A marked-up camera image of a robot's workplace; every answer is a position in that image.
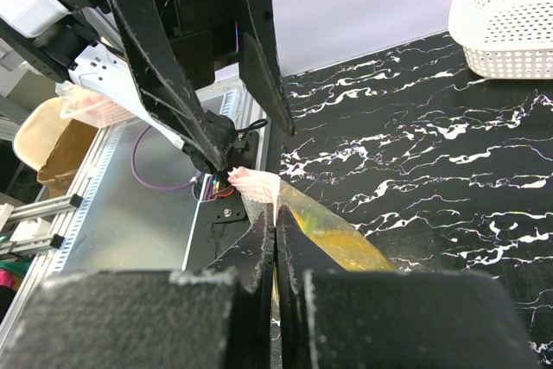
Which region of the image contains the beige bin with paper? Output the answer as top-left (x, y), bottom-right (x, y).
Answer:
top-left (13, 98), bottom-right (98, 197)

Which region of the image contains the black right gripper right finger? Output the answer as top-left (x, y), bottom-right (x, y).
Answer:
top-left (276, 207), bottom-right (538, 368)

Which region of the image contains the white perforated basket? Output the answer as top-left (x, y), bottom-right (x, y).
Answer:
top-left (448, 0), bottom-right (552, 80)

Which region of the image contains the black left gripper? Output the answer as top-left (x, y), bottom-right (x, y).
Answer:
top-left (57, 0), bottom-right (296, 170)

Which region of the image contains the clear zip top bag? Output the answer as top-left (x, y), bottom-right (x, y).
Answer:
top-left (226, 166), bottom-right (398, 327)

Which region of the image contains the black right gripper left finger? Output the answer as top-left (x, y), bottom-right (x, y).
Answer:
top-left (1, 208), bottom-right (275, 368)

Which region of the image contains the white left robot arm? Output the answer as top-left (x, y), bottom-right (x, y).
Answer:
top-left (1, 0), bottom-right (295, 174)

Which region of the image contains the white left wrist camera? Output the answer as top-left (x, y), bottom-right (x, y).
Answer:
top-left (1, 0), bottom-right (71, 38)

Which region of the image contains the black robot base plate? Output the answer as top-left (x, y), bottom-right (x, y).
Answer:
top-left (182, 176), bottom-right (249, 271)

